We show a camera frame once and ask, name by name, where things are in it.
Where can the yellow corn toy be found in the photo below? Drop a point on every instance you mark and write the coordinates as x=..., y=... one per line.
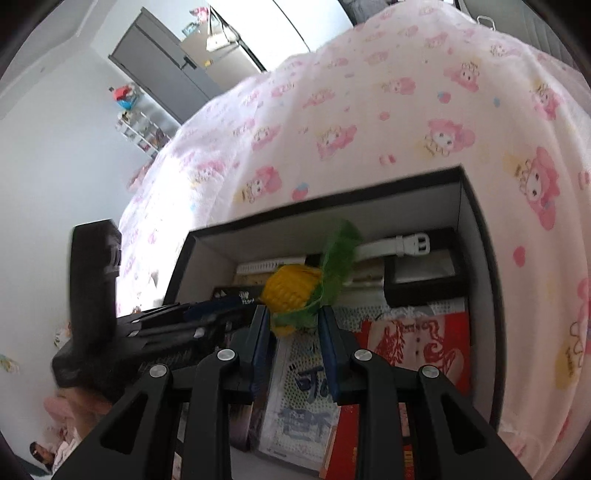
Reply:
x=291, y=288

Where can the wall sticker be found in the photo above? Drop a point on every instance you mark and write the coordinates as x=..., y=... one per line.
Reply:
x=9, y=363
x=62, y=336

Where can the grey door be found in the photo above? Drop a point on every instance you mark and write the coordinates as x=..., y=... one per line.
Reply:
x=157, y=64

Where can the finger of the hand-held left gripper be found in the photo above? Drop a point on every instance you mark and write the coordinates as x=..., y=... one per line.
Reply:
x=184, y=333
x=207, y=307

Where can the black cardboard box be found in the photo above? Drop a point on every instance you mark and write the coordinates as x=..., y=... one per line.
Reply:
x=484, y=286

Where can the pink printed blanket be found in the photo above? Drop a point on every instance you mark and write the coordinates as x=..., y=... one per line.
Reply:
x=369, y=115

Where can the white handbag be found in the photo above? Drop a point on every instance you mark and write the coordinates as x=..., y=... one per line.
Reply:
x=217, y=39

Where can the dark packet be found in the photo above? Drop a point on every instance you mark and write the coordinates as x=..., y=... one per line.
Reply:
x=231, y=293

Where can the white shelf with trinkets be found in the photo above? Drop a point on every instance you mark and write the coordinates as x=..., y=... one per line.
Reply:
x=143, y=129

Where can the person's left forearm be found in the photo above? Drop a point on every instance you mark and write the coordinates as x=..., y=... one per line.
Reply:
x=78, y=406

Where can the beige cabinet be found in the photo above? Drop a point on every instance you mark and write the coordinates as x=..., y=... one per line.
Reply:
x=221, y=64

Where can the white appliance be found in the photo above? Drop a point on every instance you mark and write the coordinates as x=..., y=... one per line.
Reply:
x=309, y=21

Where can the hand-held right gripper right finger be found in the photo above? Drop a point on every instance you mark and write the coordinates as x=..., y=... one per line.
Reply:
x=330, y=353

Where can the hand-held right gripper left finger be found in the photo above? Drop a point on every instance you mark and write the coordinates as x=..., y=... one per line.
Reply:
x=261, y=353

